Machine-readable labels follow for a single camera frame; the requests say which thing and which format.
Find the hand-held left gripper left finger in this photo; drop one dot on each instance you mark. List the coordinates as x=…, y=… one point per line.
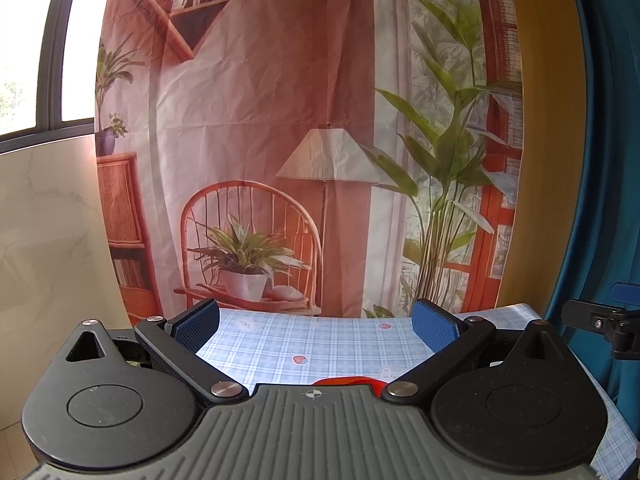
x=197, y=325

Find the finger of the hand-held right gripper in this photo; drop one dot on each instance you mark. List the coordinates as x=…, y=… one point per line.
x=597, y=317
x=627, y=292

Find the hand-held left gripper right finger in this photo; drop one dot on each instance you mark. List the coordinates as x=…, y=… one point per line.
x=435, y=326

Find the red bowl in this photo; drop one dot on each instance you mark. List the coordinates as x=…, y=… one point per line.
x=357, y=381

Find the blue checked tablecloth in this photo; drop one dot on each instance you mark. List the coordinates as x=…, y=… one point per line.
x=325, y=345

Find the blue curtain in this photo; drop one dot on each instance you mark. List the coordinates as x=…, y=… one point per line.
x=600, y=135

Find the dark framed window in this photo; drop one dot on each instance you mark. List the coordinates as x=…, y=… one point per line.
x=45, y=45

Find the printed room-scene wall cloth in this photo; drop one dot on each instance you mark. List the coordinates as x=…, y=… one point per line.
x=300, y=85

